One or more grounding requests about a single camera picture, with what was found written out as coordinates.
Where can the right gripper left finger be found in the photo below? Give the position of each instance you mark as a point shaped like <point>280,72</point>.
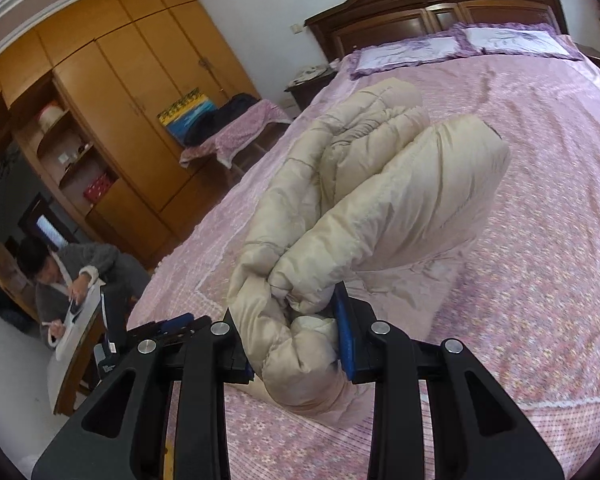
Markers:
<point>165,392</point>

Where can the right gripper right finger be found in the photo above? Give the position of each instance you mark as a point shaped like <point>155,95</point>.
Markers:
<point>478,431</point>

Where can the beige down jacket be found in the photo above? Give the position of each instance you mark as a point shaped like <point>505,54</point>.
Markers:
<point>373,195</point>

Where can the black clothes on stool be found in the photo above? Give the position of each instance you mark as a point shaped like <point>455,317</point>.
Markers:
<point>211,122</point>

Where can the seated person in grey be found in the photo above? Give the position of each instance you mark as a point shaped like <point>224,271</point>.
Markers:
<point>62,278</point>

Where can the pink floral bedspread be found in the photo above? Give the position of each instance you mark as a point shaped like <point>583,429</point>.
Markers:
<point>526,302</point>

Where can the red box on shelf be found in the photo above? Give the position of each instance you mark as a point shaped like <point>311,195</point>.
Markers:
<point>95,191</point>

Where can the stool with pink cloth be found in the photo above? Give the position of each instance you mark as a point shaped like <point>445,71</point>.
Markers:
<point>237,135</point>

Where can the blue yellow picture board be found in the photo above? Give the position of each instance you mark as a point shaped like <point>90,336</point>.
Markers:
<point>183,114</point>

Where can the orange wooden wardrobe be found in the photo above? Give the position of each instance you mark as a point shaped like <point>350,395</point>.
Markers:
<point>80,94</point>

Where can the left dark nightstand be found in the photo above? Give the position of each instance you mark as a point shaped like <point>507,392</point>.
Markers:
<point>305,92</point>

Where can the left purple frilled pillow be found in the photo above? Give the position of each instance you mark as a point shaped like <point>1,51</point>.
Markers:
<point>429,49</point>

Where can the purple frilled pillow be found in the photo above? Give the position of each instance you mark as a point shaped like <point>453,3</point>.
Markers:
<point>538,40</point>
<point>429,49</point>

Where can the right purple frilled pillow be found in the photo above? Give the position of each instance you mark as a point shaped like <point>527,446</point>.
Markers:
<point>538,40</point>

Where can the dark wooden headboard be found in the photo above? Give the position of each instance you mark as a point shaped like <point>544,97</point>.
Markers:
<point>356,24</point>

